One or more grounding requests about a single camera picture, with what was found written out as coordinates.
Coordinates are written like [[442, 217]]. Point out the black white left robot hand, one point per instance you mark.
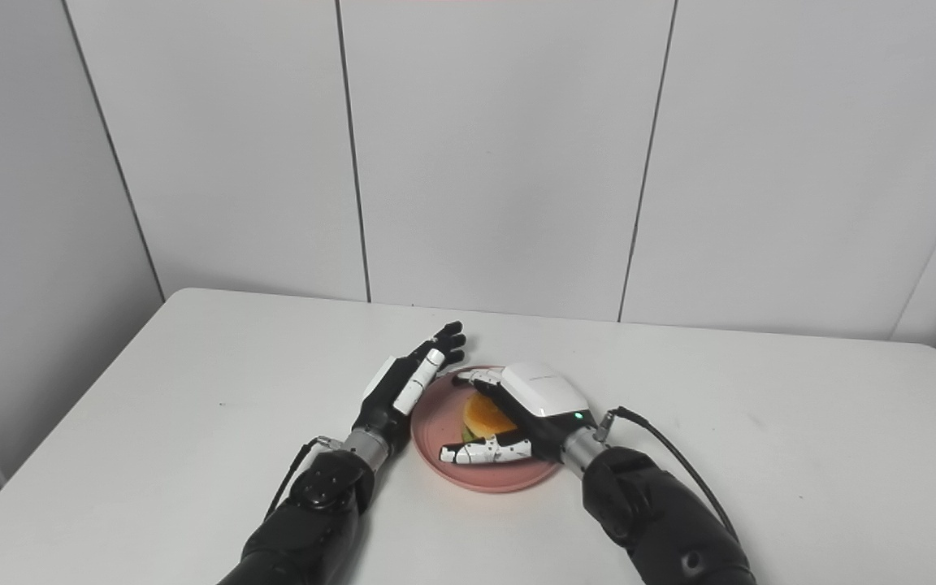
[[387, 398]]

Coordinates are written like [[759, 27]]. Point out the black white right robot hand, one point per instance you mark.
[[541, 398]]

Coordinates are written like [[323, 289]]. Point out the pink round plate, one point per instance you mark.
[[435, 422]]

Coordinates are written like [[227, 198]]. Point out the toy hamburger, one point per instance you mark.
[[484, 418]]

